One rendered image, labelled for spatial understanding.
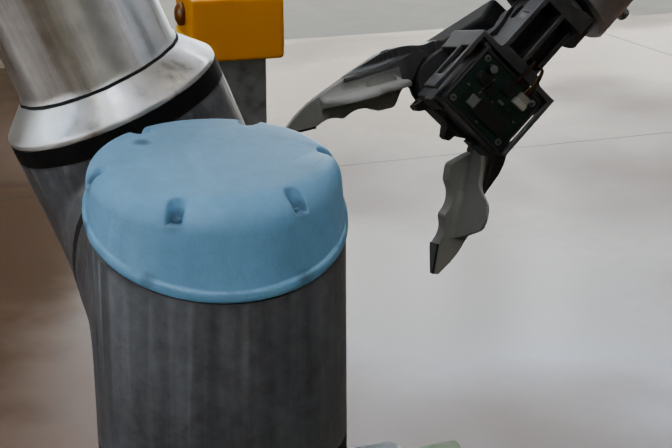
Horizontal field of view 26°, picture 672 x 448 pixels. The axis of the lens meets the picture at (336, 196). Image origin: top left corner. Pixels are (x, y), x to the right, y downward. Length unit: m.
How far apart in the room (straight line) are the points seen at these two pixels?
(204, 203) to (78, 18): 0.20
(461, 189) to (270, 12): 0.85
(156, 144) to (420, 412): 2.40
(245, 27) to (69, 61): 0.93
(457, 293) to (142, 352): 3.12
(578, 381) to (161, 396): 2.63
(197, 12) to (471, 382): 1.72
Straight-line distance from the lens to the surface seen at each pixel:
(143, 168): 0.82
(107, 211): 0.80
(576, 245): 4.32
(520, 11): 1.02
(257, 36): 1.86
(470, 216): 1.03
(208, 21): 1.84
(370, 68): 1.03
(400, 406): 3.24
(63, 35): 0.93
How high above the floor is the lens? 1.37
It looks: 17 degrees down
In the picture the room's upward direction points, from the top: straight up
